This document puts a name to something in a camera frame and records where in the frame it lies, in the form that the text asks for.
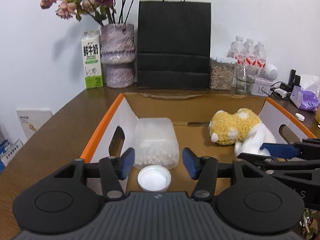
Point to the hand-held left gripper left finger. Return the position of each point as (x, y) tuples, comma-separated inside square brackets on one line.
[(128, 160)]

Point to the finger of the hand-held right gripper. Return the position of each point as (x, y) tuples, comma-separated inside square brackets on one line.
[(280, 150), (265, 158)]

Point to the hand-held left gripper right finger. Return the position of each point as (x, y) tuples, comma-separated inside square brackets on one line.
[(188, 163)]

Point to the white fluffy cloth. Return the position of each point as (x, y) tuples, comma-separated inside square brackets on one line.
[(252, 140)]

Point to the clear cotton swab container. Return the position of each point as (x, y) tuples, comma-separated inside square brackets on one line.
[(155, 135)]

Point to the orange-edged cardboard box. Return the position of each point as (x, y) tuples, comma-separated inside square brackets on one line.
[(155, 105)]

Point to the wooden desktop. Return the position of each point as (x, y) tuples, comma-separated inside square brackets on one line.
[(62, 130)]

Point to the white round lid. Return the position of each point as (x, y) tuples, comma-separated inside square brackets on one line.
[(153, 180)]

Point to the small white round case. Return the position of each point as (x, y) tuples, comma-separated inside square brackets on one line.
[(300, 117)]

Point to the yellow plush toy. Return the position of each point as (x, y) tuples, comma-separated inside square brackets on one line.
[(230, 127)]

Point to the purple tissue pack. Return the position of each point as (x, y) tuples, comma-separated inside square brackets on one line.
[(306, 100)]

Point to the white charger plug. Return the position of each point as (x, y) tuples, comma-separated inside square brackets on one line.
[(282, 92)]

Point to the white tissue box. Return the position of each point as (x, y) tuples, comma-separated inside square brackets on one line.
[(262, 87)]

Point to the empty drinking glass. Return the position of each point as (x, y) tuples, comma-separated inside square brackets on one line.
[(243, 85)]

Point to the white round speaker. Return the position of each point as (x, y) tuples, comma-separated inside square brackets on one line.
[(272, 72)]

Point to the clear grain container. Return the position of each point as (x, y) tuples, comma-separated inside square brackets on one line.
[(221, 77)]

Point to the red label water bottle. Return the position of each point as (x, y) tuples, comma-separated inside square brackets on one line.
[(236, 51), (261, 56), (250, 53)]

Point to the white flat box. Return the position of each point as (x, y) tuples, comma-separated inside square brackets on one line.
[(35, 122)]

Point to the white green milk carton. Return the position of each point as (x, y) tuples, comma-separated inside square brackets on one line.
[(92, 62)]

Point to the purple marbled vase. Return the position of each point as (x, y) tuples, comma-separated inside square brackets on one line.
[(117, 52)]

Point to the white printed box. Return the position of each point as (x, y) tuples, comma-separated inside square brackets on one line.
[(13, 153)]

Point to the black paper bag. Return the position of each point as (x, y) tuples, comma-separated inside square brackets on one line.
[(172, 42)]

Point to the dried pink roses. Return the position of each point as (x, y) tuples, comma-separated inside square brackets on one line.
[(103, 0)]

